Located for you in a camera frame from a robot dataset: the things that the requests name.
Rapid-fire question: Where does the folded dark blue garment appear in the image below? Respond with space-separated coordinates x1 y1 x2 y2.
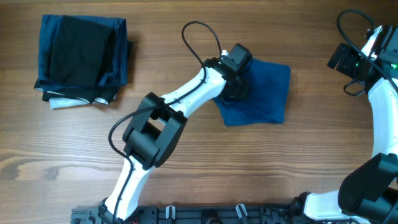
37 14 134 94

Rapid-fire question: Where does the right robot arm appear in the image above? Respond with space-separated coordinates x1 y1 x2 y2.
290 25 397 223

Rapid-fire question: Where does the blue polo shirt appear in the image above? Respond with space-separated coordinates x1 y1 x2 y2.
213 58 290 126

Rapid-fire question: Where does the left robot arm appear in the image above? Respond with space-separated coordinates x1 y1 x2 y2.
98 44 252 223

